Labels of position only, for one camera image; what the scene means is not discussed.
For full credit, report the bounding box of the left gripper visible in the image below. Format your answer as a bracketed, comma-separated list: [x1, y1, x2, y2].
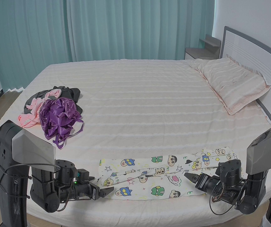
[71, 176, 103, 201]

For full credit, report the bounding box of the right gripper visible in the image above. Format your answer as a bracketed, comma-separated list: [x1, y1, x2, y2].
[194, 172, 220, 196]

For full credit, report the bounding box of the white printed pyjama top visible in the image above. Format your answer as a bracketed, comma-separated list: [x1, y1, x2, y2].
[98, 146, 239, 201]

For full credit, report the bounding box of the bed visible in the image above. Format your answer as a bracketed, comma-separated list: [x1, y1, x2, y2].
[0, 26, 271, 224]

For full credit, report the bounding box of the purple satin garment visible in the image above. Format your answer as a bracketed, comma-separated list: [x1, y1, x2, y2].
[39, 98, 85, 150]

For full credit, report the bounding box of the pink garment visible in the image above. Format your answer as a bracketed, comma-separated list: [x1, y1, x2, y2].
[18, 89, 62, 129]

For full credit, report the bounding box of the dark grey garment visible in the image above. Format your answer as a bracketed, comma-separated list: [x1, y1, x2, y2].
[24, 86, 83, 115]

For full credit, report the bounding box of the cream pillow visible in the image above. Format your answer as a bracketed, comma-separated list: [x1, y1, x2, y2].
[189, 57, 271, 116]

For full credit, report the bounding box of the grey bedside table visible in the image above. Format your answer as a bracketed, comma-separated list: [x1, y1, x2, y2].
[185, 34, 221, 60]

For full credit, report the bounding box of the blue-green curtain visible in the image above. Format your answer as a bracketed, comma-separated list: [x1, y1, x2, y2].
[66, 0, 215, 61]
[0, 0, 75, 92]

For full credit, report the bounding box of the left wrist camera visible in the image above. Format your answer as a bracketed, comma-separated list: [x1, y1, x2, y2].
[77, 170, 90, 184]

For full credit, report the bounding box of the black cable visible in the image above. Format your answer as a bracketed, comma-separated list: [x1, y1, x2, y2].
[209, 191, 237, 216]
[0, 163, 61, 191]

